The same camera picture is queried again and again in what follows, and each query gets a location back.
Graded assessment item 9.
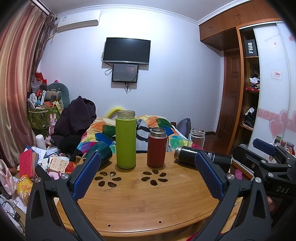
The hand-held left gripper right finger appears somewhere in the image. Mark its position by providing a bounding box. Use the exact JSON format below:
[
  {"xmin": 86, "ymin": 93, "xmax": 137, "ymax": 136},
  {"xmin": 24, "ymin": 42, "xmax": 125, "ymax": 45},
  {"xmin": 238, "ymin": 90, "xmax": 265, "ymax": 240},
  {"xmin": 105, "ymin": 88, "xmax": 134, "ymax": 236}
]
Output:
[{"xmin": 195, "ymin": 151, "xmax": 271, "ymax": 241}]

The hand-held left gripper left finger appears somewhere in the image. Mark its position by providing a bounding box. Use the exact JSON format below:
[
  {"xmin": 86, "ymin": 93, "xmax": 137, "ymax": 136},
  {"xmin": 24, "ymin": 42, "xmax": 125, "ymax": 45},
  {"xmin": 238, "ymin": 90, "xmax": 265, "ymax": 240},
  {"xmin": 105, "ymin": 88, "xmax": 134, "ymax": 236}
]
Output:
[{"xmin": 25, "ymin": 151, "xmax": 103, "ymax": 241}]

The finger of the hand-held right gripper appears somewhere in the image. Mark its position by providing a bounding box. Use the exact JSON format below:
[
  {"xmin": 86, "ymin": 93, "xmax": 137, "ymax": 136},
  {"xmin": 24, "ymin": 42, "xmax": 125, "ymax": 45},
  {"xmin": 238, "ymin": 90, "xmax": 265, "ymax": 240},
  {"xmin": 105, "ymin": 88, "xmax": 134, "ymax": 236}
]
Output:
[
  {"xmin": 253, "ymin": 138, "xmax": 296, "ymax": 163},
  {"xmin": 232, "ymin": 145, "xmax": 278, "ymax": 180}
]

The dark teal cup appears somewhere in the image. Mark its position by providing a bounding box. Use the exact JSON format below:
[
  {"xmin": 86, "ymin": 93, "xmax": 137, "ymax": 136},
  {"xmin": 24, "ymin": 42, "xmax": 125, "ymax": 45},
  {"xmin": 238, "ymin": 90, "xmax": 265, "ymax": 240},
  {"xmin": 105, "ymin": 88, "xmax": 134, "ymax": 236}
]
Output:
[{"xmin": 84, "ymin": 141, "xmax": 113, "ymax": 166}]

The black cup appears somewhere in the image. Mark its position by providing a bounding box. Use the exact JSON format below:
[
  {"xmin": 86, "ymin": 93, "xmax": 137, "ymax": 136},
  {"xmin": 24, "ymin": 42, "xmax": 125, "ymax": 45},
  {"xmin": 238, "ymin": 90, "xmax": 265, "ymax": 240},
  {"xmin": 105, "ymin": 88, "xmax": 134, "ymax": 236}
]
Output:
[{"xmin": 174, "ymin": 146, "xmax": 233, "ymax": 173}]

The clear glass cup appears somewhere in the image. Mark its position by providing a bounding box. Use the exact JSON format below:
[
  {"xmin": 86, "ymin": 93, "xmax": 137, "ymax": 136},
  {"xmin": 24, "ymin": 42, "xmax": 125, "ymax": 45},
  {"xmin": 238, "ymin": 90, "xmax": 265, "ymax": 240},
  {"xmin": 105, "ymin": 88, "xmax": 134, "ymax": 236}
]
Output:
[{"xmin": 188, "ymin": 128, "xmax": 206, "ymax": 151}]

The green cup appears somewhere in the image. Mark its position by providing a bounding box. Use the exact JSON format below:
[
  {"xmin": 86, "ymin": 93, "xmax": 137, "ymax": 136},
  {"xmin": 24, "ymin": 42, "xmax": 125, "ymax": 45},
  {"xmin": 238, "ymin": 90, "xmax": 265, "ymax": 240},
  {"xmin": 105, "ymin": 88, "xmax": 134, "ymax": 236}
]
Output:
[{"xmin": 115, "ymin": 110, "xmax": 137, "ymax": 169}]

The red cup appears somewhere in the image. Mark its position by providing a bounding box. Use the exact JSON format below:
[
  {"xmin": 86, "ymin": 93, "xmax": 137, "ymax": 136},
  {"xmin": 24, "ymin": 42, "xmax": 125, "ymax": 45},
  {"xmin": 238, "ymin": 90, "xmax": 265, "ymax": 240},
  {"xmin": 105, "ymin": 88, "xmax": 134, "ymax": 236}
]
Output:
[{"xmin": 147, "ymin": 127, "xmax": 167, "ymax": 168}]

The person's right hand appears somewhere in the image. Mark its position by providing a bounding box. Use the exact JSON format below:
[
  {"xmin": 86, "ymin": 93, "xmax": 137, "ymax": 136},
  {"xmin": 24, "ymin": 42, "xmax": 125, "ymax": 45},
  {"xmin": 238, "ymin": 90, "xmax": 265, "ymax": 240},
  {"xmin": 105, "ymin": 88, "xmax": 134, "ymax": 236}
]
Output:
[{"xmin": 266, "ymin": 196, "xmax": 277, "ymax": 213}]

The white bottle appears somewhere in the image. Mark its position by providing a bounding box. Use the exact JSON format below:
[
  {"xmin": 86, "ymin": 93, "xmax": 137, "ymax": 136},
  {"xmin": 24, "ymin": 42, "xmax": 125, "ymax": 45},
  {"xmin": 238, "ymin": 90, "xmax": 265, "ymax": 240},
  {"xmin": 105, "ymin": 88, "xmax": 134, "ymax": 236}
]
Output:
[{"xmin": 36, "ymin": 135, "xmax": 47, "ymax": 150}]

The grey blue bag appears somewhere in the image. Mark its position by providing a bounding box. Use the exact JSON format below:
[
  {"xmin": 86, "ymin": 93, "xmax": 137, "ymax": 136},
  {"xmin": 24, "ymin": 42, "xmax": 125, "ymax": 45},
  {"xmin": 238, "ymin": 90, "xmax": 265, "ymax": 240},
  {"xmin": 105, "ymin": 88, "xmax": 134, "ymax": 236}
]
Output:
[{"xmin": 175, "ymin": 118, "xmax": 192, "ymax": 140}]

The red book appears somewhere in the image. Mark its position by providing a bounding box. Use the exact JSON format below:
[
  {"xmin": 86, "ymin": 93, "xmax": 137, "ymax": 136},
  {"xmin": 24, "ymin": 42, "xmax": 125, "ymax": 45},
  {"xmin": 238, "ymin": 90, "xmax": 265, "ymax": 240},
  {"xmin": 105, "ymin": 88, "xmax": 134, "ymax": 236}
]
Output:
[{"xmin": 19, "ymin": 149, "xmax": 39, "ymax": 179}]

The dark clothing pile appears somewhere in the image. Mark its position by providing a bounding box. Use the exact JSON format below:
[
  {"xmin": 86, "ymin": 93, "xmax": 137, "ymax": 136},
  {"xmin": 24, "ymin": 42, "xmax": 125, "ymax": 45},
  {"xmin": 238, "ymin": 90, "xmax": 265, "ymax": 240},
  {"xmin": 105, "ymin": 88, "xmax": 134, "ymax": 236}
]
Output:
[{"xmin": 50, "ymin": 96, "xmax": 97, "ymax": 161}]

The wooden door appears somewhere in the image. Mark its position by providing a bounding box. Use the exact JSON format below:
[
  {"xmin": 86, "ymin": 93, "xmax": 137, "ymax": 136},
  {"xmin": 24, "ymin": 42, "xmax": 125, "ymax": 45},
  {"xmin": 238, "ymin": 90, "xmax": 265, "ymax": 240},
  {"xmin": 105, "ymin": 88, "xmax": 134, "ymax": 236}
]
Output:
[{"xmin": 216, "ymin": 48, "xmax": 244, "ymax": 140}]

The pink rabbit bottle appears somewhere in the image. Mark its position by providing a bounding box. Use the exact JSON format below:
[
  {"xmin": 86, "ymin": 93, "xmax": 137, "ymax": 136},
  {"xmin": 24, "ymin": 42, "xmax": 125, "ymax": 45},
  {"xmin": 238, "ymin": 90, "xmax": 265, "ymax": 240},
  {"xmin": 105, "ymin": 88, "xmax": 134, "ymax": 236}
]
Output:
[{"xmin": 49, "ymin": 113, "xmax": 59, "ymax": 135}]

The yellow snack packet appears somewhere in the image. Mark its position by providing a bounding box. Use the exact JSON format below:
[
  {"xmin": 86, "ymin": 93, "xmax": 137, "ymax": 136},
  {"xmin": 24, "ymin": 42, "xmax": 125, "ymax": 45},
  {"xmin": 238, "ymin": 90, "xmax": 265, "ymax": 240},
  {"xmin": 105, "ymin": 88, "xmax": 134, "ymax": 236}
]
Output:
[{"xmin": 16, "ymin": 176, "xmax": 34, "ymax": 205}]

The round wooden table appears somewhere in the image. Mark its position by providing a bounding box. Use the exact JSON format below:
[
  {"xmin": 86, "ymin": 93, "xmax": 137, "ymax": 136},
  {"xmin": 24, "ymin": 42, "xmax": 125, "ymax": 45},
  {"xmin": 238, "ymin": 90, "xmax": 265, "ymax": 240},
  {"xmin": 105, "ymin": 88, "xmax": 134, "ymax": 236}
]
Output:
[{"xmin": 55, "ymin": 152, "xmax": 245, "ymax": 241}]

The yellow curved tube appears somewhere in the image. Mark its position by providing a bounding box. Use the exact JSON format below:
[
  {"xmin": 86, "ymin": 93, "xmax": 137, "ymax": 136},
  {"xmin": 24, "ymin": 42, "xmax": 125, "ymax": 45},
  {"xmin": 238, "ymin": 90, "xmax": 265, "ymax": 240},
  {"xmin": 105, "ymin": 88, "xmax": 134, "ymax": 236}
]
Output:
[{"xmin": 106, "ymin": 106, "xmax": 125, "ymax": 119}]

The green storage basket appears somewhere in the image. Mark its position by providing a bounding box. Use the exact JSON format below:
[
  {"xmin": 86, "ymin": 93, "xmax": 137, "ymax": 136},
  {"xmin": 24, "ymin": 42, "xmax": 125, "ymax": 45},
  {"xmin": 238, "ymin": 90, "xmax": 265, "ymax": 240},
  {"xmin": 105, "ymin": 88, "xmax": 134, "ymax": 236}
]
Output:
[{"xmin": 28, "ymin": 107, "xmax": 62, "ymax": 130}]

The colourful patchwork blanket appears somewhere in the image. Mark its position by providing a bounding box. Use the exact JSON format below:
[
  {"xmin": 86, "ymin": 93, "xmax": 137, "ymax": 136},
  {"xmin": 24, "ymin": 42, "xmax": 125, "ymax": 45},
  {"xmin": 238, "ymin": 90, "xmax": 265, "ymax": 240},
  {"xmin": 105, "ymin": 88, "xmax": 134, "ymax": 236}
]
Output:
[{"xmin": 76, "ymin": 114, "xmax": 193, "ymax": 160}]

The wooden wardrobe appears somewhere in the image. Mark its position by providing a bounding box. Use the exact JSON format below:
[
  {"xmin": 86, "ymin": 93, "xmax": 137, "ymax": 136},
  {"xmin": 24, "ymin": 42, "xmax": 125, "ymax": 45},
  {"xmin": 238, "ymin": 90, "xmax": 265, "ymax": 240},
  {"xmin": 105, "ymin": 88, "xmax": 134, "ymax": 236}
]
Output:
[{"xmin": 199, "ymin": 0, "xmax": 296, "ymax": 158}]

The pink plastic bag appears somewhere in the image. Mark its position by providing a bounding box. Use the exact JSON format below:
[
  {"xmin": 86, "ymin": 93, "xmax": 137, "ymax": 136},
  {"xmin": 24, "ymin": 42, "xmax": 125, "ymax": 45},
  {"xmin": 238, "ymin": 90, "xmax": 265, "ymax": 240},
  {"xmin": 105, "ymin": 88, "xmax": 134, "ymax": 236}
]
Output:
[{"xmin": 0, "ymin": 159, "xmax": 17, "ymax": 200}]

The white power strip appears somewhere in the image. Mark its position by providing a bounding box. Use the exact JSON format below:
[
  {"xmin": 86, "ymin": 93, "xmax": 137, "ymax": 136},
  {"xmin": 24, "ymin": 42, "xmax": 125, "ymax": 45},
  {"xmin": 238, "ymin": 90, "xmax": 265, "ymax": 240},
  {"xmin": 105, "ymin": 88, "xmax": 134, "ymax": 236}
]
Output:
[{"xmin": 6, "ymin": 210, "xmax": 25, "ymax": 233}]

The grey plush toy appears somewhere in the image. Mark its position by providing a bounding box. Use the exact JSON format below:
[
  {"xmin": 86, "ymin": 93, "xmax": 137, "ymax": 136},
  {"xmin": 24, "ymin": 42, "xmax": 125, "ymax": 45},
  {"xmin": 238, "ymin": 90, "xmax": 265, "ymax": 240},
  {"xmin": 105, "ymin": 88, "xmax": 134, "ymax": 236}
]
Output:
[{"xmin": 45, "ymin": 82, "xmax": 70, "ymax": 110}]

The black box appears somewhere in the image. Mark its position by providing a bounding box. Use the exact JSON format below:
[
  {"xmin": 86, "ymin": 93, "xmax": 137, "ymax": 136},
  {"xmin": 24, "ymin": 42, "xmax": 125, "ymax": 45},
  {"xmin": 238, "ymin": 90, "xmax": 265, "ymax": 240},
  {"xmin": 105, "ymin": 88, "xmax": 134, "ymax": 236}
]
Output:
[{"xmin": 244, "ymin": 39, "xmax": 259, "ymax": 57}]

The striped curtain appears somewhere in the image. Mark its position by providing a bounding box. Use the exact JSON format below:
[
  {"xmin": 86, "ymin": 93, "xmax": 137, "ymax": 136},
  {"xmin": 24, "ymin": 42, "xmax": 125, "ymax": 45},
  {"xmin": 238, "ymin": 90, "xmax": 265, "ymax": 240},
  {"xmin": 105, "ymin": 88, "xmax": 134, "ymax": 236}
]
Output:
[{"xmin": 0, "ymin": 0, "xmax": 57, "ymax": 163}]

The white air conditioner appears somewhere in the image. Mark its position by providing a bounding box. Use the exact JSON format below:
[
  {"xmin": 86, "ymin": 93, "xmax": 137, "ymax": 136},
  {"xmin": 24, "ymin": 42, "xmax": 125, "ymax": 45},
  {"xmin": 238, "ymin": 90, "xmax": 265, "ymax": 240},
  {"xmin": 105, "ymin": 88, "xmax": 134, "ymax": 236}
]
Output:
[{"xmin": 56, "ymin": 9, "xmax": 102, "ymax": 32}]

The small wall monitor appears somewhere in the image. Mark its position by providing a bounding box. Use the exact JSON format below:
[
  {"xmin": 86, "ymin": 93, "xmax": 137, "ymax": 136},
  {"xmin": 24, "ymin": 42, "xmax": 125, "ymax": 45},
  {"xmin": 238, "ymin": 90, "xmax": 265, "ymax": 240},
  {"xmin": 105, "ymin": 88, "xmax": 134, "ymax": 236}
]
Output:
[{"xmin": 111, "ymin": 64, "xmax": 139, "ymax": 83}]

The wall television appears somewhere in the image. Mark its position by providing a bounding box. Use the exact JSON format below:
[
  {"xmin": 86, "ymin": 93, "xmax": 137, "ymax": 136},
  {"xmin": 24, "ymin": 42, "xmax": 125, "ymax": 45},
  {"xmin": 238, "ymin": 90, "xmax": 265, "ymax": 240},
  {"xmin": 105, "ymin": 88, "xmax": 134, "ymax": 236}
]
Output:
[{"xmin": 103, "ymin": 37, "xmax": 151, "ymax": 65}]

